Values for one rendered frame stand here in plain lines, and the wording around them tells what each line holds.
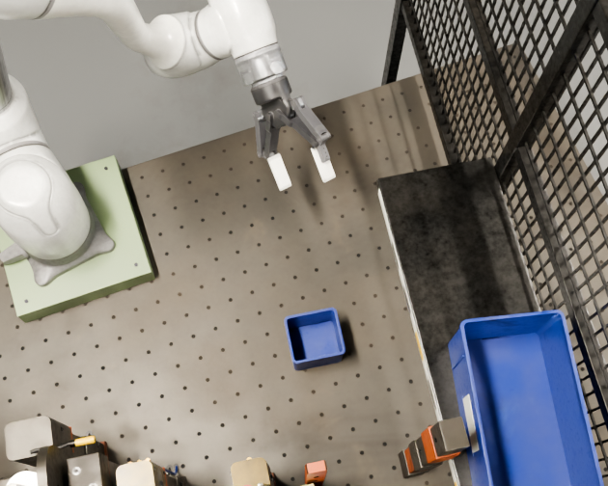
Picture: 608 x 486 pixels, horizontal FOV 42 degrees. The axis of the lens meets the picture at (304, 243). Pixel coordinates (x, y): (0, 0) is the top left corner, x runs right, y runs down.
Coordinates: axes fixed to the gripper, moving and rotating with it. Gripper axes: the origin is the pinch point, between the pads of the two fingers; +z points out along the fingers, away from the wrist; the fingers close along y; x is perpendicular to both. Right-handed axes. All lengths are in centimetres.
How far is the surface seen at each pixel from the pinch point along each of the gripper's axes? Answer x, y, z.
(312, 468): -43, 32, 32
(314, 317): -4.4, -8.2, 28.5
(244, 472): -44, 14, 35
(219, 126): 57, -102, -11
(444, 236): 4.8, 25.2, 16.5
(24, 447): -67, -7, 19
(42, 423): -63, -6, 17
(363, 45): 110, -78, -18
